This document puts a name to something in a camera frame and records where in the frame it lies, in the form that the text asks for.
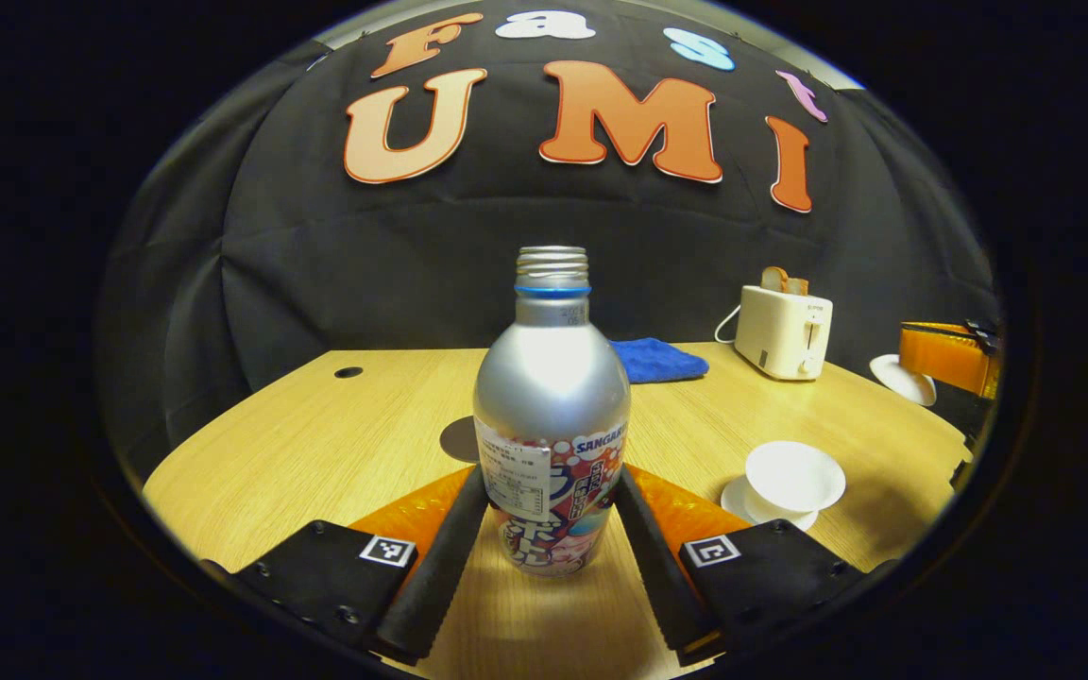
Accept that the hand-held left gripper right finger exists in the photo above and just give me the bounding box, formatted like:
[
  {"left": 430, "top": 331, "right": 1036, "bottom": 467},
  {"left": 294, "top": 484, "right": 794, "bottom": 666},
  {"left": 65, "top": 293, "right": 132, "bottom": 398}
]
[{"left": 612, "top": 463, "right": 899, "bottom": 665}]

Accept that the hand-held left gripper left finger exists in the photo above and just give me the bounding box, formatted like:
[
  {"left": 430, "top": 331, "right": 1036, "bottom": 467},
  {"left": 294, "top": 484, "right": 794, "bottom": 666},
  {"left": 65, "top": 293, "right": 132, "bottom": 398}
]
[{"left": 199, "top": 463, "right": 490, "bottom": 663}]

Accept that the dark round coaster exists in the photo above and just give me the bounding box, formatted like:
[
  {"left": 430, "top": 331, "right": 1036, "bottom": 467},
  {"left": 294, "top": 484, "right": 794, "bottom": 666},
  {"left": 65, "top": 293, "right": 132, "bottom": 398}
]
[{"left": 439, "top": 416, "right": 481, "bottom": 464}]

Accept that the white teacup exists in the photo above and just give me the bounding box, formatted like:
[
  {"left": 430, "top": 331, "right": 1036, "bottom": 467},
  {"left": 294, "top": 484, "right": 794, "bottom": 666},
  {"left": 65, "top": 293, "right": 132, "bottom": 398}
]
[{"left": 745, "top": 441, "right": 847, "bottom": 525}]

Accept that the silver water bottle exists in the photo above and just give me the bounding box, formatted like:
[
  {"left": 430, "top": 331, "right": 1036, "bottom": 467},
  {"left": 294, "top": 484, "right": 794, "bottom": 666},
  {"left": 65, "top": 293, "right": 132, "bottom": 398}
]
[{"left": 473, "top": 246, "right": 632, "bottom": 577}]

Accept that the white saucer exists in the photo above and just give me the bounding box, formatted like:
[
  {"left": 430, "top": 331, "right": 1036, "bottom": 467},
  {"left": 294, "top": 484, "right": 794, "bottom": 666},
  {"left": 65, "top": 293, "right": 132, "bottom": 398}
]
[{"left": 722, "top": 475, "right": 821, "bottom": 533}]

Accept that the white toaster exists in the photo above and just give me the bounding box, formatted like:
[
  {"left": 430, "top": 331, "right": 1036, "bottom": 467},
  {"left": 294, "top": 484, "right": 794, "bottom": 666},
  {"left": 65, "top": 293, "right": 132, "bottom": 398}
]
[{"left": 735, "top": 283, "right": 834, "bottom": 382}]

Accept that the blue towel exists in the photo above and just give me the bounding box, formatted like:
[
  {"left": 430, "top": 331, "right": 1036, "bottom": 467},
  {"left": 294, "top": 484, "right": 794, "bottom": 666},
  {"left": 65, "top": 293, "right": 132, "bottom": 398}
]
[{"left": 612, "top": 337, "right": 709, "bottom": 384}]

